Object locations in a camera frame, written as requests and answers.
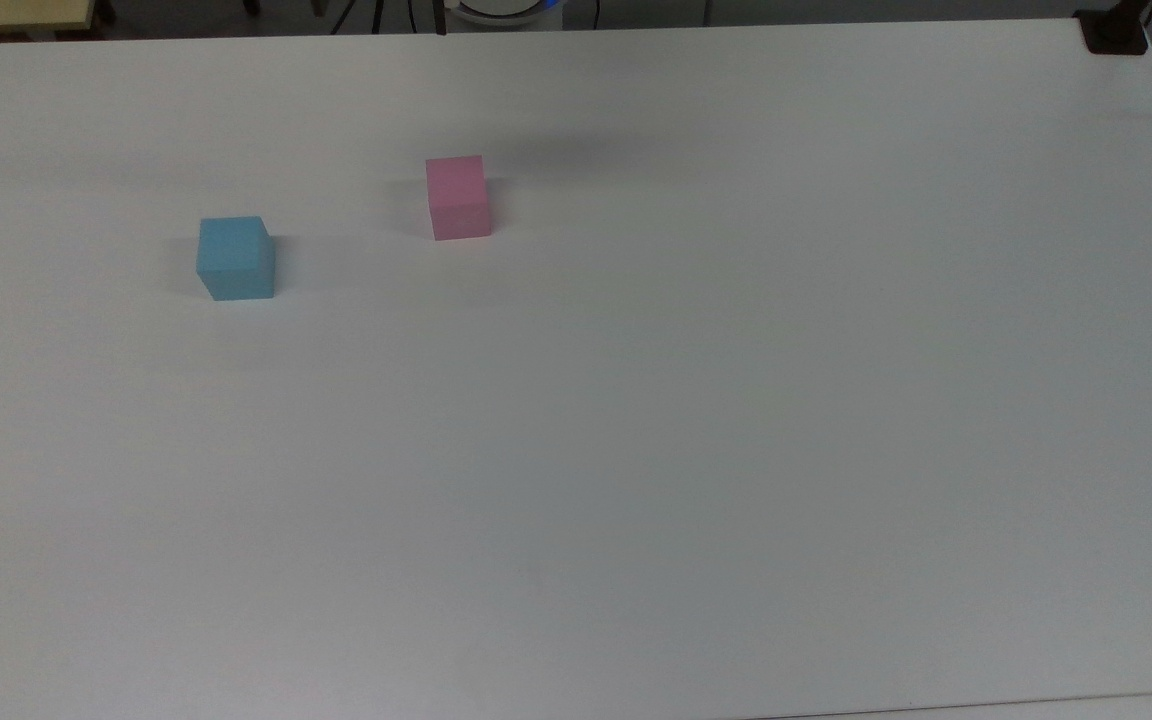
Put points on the blue cube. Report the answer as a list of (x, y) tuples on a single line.
[(234, 260)]

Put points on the black tripod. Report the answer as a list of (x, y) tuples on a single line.
[(439, 16)]

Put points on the black clamp mount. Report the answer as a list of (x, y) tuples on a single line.
[(1114, 30)]

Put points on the pink cube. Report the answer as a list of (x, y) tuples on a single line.
[(458, 198)]

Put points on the yellow wooden table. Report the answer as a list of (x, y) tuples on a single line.
[(6, 14)]

